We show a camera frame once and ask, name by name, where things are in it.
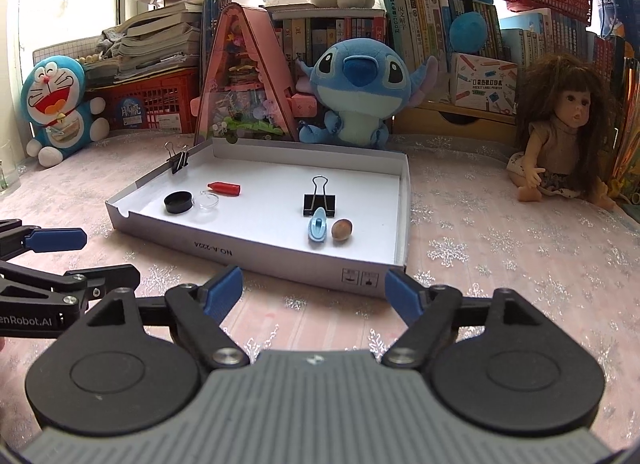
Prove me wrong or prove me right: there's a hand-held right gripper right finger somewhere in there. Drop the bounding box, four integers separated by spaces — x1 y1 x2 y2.
382 269 562 370

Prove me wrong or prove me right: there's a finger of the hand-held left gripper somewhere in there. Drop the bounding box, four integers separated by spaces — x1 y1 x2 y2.
0 219 88 263
0 264 142 306

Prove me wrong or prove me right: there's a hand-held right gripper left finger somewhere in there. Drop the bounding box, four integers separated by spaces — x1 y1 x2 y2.
64 265 251 371

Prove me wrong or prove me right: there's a brown acorn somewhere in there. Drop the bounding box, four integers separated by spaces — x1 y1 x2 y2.
331 218 356 243

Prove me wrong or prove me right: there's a clear plastic dish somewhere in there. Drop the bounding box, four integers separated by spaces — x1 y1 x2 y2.
192 189 221 211

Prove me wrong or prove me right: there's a small black round cap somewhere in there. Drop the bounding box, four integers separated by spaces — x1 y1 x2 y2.
163 191 194 215

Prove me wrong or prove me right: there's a blue bear hair clip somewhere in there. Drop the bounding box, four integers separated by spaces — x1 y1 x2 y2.
307 207 331 245

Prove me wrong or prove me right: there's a white cardboard box tray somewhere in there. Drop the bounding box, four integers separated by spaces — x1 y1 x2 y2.
104 137 412 300

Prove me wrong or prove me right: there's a large black binder clip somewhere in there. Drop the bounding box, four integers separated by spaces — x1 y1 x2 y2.
302 175 337 217

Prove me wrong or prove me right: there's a blue robot cat plush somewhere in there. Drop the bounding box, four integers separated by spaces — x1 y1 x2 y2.
20 55 108 167

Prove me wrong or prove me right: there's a small black binder clip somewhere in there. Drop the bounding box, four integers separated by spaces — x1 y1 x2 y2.
165 141 191 175

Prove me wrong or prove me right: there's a red plastic crate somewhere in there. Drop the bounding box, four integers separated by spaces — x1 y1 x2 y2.
85 67 201 135

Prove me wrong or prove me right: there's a wooden desk drawer organizer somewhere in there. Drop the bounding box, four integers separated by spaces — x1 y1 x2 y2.
392 99 521 147

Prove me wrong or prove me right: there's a grey crumpled cloth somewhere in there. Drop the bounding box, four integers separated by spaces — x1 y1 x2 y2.
100 27 131 52

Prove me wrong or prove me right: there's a pink triangular miniature house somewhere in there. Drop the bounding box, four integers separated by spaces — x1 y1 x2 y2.
190 2 318 145

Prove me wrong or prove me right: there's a blue alien plush toy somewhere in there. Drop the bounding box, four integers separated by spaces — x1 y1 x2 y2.
295 37 438 149

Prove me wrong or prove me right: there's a stack of books and papers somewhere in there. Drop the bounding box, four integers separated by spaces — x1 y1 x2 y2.
82 0 206 90

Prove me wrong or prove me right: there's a white printed carton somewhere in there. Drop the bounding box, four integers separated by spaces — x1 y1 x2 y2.
447 52 518 117

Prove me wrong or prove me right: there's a brown-haired doll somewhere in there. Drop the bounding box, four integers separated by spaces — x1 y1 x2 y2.
507 54 623 212

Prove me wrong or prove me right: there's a blue plush ball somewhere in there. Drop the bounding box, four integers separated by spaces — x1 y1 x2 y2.
448 9 488 50

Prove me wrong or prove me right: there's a row of upright books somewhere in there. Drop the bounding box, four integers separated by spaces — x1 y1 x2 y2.
202 0 601 110

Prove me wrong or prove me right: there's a row of thin picture books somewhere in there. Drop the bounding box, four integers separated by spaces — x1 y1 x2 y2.
592 29 640 205

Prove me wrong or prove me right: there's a white wire grid panel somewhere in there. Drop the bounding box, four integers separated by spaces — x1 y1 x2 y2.
32 37 108 75

